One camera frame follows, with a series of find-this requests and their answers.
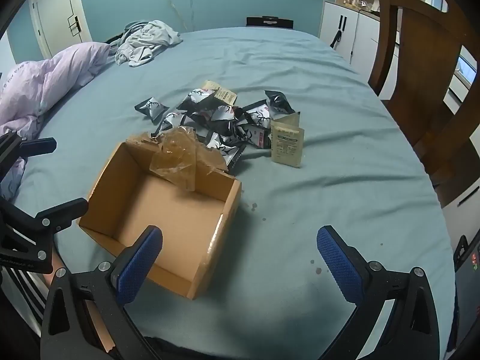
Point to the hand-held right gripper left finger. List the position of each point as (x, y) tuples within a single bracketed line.
[(140, 266)]

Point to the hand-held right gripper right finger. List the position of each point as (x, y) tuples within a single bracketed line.
[(339, 266)]

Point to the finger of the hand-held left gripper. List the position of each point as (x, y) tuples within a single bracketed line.
[(37, 145), (62, 213)]

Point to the brown cardboard box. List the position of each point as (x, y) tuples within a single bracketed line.
[(161, 210)]

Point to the beige sachet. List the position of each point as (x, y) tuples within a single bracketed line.
[(287, 148), (223, 95), (288, 120)]

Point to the pile of black snack packets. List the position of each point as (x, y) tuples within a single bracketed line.
[(225, 120)]

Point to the person's bare leg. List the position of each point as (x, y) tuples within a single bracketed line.
[(56, 266)]

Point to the grey striped clothing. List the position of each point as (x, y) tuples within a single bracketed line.
[(22, 296)]

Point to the purple duvet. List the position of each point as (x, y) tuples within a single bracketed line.
[(48, 78)]

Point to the bed with teal sheet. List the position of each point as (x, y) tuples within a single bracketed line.
[(337, 157)]

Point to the crumpled clear packing tape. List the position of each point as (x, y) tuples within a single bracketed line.
[(172, 157)]

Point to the black device with red light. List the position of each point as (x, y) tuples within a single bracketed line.
[(467, 270)]

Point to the white door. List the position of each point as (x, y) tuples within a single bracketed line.
[(56, 15)]

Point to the white drawer unit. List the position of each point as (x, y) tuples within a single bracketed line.
[(452, 197)]

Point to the crumpled grey clothing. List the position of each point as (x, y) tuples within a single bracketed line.
[(146, 41)]

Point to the brown wooden chair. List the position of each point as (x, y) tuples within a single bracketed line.
[(423, 63)]

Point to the white cabinet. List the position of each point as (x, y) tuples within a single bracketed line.
[(360, 33)]

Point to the window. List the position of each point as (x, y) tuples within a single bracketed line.
[(467, 69)]

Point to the black bag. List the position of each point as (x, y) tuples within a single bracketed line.
[(268, 21)]

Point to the cluster of small bottles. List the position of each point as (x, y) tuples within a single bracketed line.
[(360, 2)]

